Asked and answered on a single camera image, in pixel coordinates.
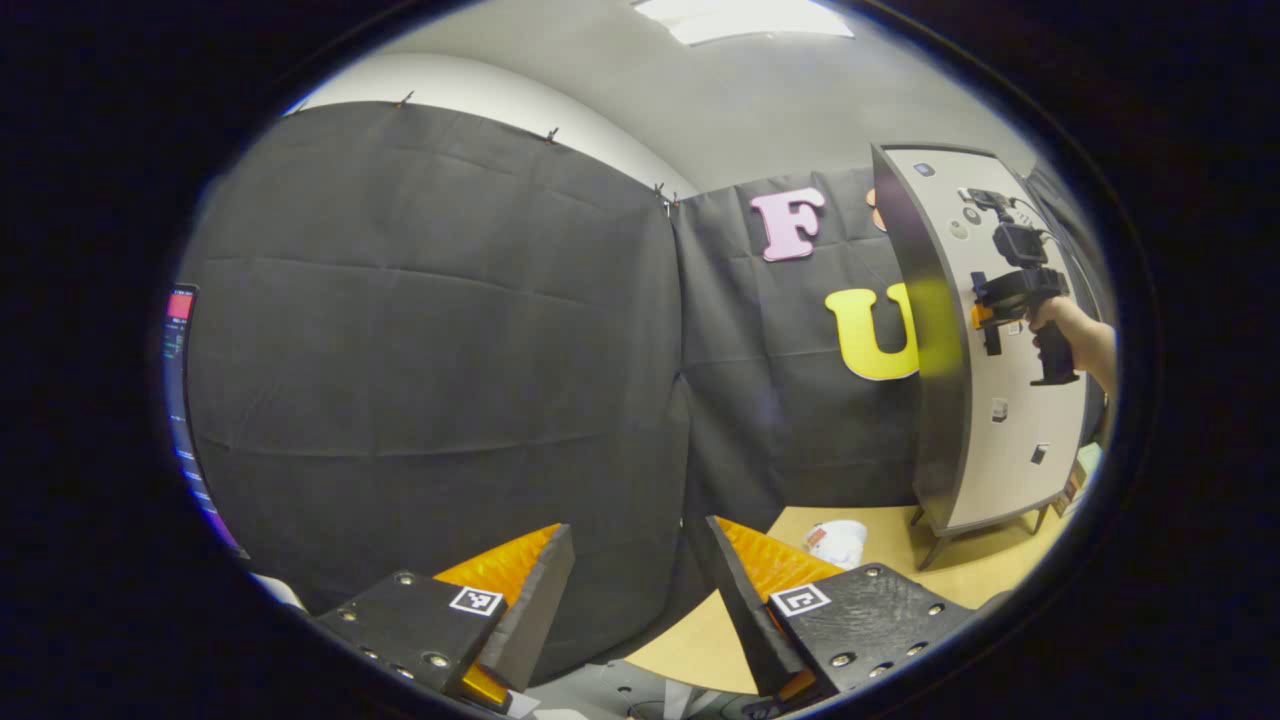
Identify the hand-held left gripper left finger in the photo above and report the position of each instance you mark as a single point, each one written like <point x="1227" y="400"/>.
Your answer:
<point x="535" y="610"/>

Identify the crumpled white packet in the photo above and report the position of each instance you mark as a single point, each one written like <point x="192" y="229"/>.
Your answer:
<point x="836" y="543"/>

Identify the long ceiling light panel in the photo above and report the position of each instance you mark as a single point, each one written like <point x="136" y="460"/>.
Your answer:
<point x="745" y="18"/>

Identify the grey cabinet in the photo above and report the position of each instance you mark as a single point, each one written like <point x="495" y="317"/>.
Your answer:
<point x="935" y="400"/>

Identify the computer monitor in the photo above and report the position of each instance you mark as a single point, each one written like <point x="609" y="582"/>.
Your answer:
<point x="178" y="400"/>

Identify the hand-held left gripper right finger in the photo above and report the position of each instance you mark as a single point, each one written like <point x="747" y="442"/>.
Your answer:
<point x="745" y="610"/>

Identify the black backdrop cloth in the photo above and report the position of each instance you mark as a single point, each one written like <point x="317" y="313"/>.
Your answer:
<point x="430" y="350"/>

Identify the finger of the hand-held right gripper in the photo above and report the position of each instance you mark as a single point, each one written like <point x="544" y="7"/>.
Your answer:
<point x="981" y="316"/>

